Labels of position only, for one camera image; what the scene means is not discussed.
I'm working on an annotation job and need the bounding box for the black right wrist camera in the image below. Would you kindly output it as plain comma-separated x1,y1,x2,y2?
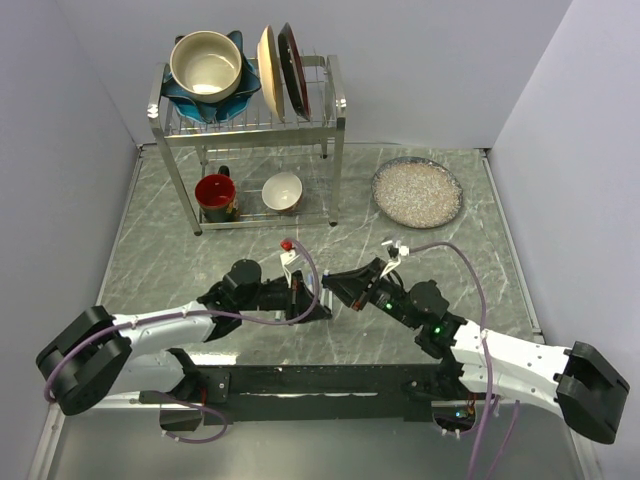
380,238,410,278

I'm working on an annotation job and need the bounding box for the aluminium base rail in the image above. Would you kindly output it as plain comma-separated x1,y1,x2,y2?
24,367,601,480

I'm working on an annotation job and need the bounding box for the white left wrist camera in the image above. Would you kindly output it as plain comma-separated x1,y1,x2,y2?
280,240,304,286

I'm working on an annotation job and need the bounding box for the red and black mug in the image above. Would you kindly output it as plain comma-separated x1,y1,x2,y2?
195,165,238,223

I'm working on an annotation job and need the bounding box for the blue flower-shaped dish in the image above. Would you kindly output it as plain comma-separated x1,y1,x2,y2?
161,30,261,124

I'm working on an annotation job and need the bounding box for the white ceramic bowl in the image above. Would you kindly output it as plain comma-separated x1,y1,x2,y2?
261,172,303,213

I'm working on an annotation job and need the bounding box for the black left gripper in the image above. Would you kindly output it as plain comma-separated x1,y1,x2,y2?
238,267,331,323

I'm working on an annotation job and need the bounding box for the white marker with purple tip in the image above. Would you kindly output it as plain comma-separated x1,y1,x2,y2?
307,273,321,297

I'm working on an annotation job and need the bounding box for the cream upright plate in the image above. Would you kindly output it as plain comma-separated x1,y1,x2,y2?
256,25,285,122

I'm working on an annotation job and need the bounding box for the dark red upright plate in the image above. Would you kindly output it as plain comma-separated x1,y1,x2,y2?
277,23,311,121

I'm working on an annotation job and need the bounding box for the steel dish rack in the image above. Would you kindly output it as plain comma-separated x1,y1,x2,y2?
146,54,347,235

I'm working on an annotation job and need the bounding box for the speckled brown plate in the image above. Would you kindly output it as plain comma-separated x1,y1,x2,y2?
372,156,463,229

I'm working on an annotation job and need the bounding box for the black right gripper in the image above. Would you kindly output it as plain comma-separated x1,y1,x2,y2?
320,260,420,332

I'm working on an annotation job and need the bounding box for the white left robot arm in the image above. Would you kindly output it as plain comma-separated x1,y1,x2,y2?
36,259,332,416

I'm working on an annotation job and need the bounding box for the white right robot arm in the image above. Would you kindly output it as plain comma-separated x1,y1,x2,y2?
322,258,630,445

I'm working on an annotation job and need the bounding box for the large beige bowl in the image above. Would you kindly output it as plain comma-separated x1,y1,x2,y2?
169,31,243,103

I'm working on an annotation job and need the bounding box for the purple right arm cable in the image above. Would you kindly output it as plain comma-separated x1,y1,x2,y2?
407,242,521,480

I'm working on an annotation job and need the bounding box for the grey pen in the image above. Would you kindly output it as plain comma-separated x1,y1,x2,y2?
321,269,333,311

